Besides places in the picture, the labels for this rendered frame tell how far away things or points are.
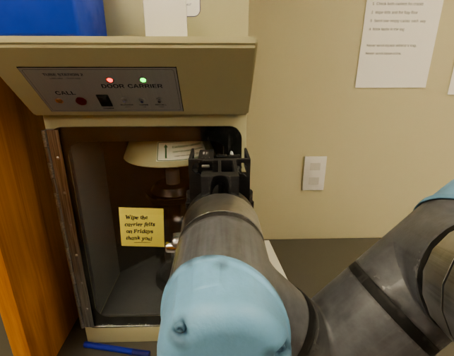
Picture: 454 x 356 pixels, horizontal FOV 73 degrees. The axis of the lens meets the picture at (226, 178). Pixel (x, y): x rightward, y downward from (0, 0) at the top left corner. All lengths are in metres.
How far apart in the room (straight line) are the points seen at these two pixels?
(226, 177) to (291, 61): 0.69
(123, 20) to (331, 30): 0.62
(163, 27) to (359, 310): 0.36
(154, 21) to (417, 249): 0.35
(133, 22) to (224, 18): 0.13
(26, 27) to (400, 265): 0.43
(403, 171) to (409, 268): 0.93
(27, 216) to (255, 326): 0.51
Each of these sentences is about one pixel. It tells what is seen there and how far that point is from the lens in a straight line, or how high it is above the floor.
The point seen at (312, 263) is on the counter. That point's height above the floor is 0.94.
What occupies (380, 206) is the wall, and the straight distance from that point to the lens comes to 1.16.
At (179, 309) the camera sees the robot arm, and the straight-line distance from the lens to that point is 0.17.
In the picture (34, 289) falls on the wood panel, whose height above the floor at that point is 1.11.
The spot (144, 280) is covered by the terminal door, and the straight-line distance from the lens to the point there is 0.63.
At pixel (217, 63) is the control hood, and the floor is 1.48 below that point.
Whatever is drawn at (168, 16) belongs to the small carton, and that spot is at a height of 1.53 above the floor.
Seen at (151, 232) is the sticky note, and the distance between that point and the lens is 0.57.
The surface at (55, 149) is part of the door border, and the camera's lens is 0.56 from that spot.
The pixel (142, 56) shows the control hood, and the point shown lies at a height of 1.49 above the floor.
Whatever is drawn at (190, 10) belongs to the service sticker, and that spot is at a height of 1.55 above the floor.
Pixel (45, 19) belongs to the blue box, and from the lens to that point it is 0.43.
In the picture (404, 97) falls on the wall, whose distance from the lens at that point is 1.08.
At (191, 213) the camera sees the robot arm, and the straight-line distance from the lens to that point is 0.27.
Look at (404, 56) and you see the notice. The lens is 1.07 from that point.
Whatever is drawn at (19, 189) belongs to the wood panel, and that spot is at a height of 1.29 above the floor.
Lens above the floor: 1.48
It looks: 20 degrees down
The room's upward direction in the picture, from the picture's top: straight up
